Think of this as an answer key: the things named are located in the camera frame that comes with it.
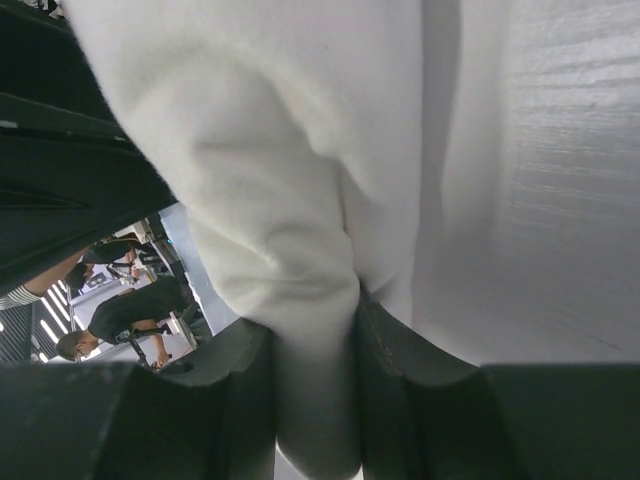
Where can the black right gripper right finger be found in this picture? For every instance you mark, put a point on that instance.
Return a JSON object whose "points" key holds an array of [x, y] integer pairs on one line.
{"points": [[425, 414]]}

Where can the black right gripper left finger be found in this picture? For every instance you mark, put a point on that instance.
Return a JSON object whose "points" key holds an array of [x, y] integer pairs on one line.
{"points": [[208, 416]]}

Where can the white t shirt robot print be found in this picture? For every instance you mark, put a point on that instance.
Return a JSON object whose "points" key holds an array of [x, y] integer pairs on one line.
{"points": [[293, 134]]}

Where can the person in black shirt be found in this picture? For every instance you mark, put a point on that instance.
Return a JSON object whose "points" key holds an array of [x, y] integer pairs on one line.
{"points": [[133, 309]]}

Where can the person with face mask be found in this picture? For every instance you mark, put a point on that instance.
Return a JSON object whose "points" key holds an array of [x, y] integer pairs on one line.
{"points": [[118, 252]]}

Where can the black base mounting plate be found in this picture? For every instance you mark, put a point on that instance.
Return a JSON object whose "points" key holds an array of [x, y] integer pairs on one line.
{"points": [[69, 174]]}

